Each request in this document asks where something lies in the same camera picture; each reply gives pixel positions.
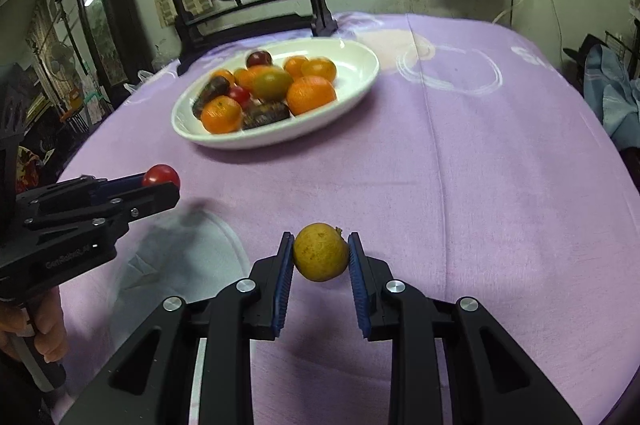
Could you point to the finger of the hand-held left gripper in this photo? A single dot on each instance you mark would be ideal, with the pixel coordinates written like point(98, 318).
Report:
point(150, 200)
point(122, 184)

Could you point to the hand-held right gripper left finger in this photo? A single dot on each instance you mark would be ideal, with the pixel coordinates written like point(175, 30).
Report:
point(284, 290)

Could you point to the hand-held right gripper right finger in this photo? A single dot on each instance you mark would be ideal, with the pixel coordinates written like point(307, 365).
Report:
point(357, 290)

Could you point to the yellow round fruit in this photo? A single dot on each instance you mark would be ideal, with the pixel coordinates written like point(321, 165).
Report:
point(320, 255)

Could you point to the orange mandarin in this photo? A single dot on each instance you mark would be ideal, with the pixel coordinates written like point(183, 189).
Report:
point(221, 115)
point(320, 69)
point(311, 96)
point(245, 77)

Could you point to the white oval plate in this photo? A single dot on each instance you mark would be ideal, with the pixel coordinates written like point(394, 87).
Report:
point(345, 70)

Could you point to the person's left hand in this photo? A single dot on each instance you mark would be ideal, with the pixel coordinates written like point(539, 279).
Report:
point(50, 325)

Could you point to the white plastic bag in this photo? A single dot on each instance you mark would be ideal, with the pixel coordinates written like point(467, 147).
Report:
point(141, 78)

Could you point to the small red cherry tomato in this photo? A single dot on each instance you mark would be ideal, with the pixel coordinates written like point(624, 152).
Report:
point(239, 93)

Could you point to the purple tablecloth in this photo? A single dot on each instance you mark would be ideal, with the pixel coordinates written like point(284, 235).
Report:
point(450, 180)

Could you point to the yellow-orange kumquat on plate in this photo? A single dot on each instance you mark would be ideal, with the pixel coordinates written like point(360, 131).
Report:
point(272, 85)

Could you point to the dark red tomato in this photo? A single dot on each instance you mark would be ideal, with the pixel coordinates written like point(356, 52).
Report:
point(259, 58)

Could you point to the small orange tomato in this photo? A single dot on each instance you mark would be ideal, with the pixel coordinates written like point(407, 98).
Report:
point(294, 65)

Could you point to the blue cloth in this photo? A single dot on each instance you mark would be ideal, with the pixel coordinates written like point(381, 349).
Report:
point(615, 90)

